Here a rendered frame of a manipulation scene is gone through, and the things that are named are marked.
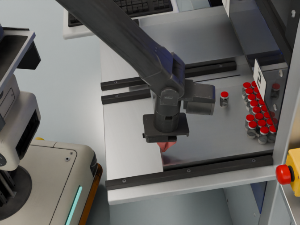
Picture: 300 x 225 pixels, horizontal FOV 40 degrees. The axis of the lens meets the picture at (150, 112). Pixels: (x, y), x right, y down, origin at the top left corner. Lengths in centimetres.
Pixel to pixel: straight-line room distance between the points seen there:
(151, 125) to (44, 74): 183
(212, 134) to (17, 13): 249
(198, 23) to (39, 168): 94
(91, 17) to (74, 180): 118
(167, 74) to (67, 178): 110
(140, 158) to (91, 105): 142
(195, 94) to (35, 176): 113
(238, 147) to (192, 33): 48
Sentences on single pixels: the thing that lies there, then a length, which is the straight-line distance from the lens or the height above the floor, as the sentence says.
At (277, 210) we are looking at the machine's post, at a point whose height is 74.
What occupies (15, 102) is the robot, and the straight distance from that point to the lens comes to 140.
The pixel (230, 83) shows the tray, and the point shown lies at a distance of 119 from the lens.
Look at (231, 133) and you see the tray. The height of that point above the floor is 88.
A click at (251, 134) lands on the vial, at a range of 107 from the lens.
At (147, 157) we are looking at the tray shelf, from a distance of 105.
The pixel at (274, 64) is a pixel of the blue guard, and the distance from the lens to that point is 91.
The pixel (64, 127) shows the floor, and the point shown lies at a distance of 238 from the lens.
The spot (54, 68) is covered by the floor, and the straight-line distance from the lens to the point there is 275.
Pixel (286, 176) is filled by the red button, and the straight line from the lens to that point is 88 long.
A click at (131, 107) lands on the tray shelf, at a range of 117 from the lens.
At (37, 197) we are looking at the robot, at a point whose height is 28.
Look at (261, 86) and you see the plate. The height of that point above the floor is 102.
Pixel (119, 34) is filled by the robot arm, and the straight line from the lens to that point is 72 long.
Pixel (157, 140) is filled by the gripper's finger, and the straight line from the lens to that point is 95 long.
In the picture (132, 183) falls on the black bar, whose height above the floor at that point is 89.
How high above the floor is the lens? 173
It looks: 48 degrees down
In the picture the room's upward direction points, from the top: 9 degrees counter-clockwise
